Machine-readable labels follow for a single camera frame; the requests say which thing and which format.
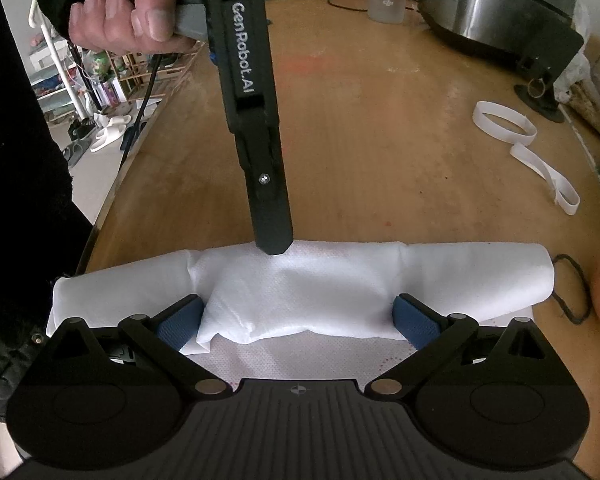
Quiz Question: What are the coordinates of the black phone stand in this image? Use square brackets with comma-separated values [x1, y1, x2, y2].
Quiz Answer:
[514, 25, 586, 125]

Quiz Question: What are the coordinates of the folded white band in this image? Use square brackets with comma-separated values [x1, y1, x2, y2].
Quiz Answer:
[510, 144, 581, 216]

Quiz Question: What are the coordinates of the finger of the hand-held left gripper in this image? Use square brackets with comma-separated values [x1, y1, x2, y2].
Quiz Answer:
[234, 126, 295, 257]

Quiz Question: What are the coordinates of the white band loop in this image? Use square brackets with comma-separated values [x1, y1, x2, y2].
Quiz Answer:
[472, 101, 537, 147]

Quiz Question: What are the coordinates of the white shopping bag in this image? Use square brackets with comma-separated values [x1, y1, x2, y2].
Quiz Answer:
[45, 239, 556, 393]

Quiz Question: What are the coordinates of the black hair tie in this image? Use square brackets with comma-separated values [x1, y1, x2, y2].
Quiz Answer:
[550, 254, 591, 323]

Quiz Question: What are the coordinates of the person's dark jacket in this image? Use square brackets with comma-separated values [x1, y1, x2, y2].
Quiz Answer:
[0, 0, 98, 421]

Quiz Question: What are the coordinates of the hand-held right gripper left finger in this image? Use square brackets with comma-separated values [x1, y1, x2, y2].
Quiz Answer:
[45, 296, 231, 403]

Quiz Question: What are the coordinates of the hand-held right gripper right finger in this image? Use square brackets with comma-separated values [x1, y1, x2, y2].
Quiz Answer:
[367, 294, 556, 403]

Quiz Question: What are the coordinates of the pair of white slippers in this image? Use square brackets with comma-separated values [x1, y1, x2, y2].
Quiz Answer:
[89, 112, 132, 154]

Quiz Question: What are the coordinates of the wooden shoe rack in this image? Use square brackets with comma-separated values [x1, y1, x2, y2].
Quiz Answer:
[30, 40, 203, 126]

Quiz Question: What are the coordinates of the silver rice cooker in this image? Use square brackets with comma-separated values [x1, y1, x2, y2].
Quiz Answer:
[419, 0, 578, 68]

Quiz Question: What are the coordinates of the white plastic bag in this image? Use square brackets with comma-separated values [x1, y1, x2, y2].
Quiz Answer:
[555, 0, 592, 106]

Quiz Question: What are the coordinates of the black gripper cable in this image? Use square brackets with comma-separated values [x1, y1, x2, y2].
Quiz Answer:
[121, 52, 162, 158]

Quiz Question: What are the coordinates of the white metal rack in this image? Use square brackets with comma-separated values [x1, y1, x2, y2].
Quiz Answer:
[29, 0, 93, 121]

